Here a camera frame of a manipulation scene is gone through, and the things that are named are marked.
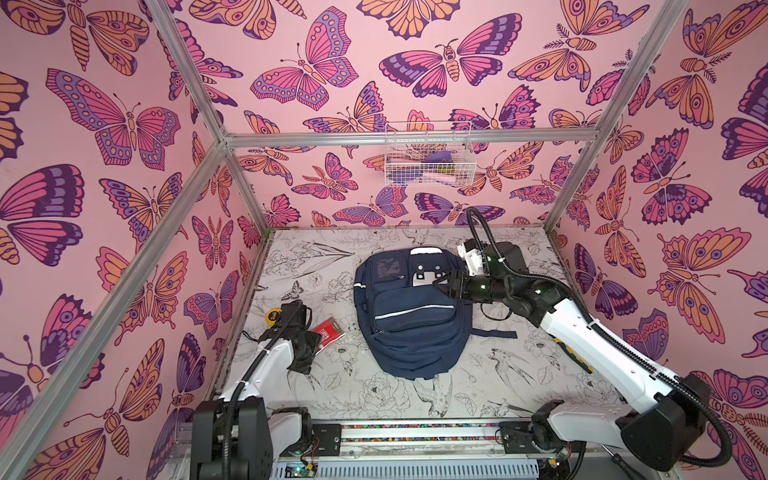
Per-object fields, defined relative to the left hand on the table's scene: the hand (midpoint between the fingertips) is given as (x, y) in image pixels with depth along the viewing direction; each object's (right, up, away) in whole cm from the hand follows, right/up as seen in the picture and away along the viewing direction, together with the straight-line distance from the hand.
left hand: (317, 343), depth 88 cm
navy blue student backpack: (+27, +6, -7) cm, 29 cm away
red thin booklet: (+3, +3, +4) cm, 6 cm away
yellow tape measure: (-15, +7, +4) cm, 18 cm away
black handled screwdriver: (+76, -23, -20) cm, 82 cm away
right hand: (+34, +20, -14) cm, 42 cm away
